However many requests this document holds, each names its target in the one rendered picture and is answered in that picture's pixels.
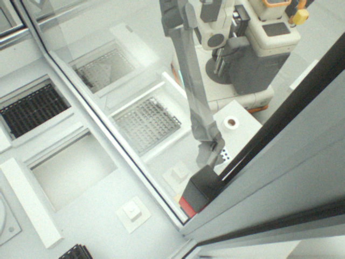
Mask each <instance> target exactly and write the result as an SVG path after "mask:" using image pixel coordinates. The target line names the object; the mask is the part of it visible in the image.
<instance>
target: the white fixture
mask: <svg viewBox="0 0 345 259"><path fill-rule="evenodd" d="M114 213H115V214H116V215H117V217H118V218H119V220H120V221H121V223H122V224H123V225H124V227H125V228H126V230H127V231H128V232H129V234H131V233H132V232H133V231H134V230H135V229H136V228H138V227H139V226H140V225H141V224H142V223H144V222H145V221H146V220H148V219H149V218H150V217H151V216H152V213H151V212H150V211H149V210H148V208H147V207H146V206H145V204H144V203H143V202H142V200H141V199H140V198H139V196H138V195H135V196H134V197H133V198H132V199H130V200H129V201H128V202H126V203H125V204H124V205H123V206H121V207H120V208H119V209H118V210H116V211H114Z"/></svg>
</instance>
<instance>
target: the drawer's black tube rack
mask: <svg viewBox="0 0 345 259"><path fill-rule="evenodd" d="M45 87H46V88H45ZM40 90H42V91H40ZM46 90H47V91H46ZM36 92H38V93H36ZM42 92H43V93H42ZM33 94H34V95H33ZM38 94H39V95H38ZM28 96H30V97H29V98H28ZM28 96H26V97H24V98H22V99H20V100H18V101H16V102H14V103H12V104H10V105H9V106H7V107H5V108H3V109H1V110H0V114H1V116H2V117H3V119H4V120H5V122H6V123H7V125H8V127H9V128H10V130H11V131H12V133H13V135H14V136H15V138H16V139H17V138H19V137H21V136H22V135H24V134H25V133H27V132H29V131H31V130H33V129H34V128H35V127H37V126H39V125H41V124H42V123H44V122H46V121H48V120H49V119H52V118H54V117H55V116H57V115H59V114H61V113H63V112H64V111H65V110H64V109H63V108H62V106H61V105H60V104H59V102H58V101H57V99H56V98H55V97H54V95H53V94H52V93H51V91H50V90H49V87H47V86H44V87H42V88H40V89H38V90H36V91H34V92H33V93H31V94H29V95H28ZM34 96H35V97H34ZM31 98H32V99H31ZM57 98H59V97H57ZM23 99H25V100H23ZM19 101H21V102H20V103H19ZM25 101H26V102H25ZM14 104H16V105H14ZM20 104H21V105H20ZM10 106H12V107H10ZM16 106H17V107H16ZM6 108H8V109H7V110H5V109H6ZM12 108H13V109H12ZM1 111H3V112H1ZM7 111H8V112H7ZM3 113H4V114H3Z"/></svg>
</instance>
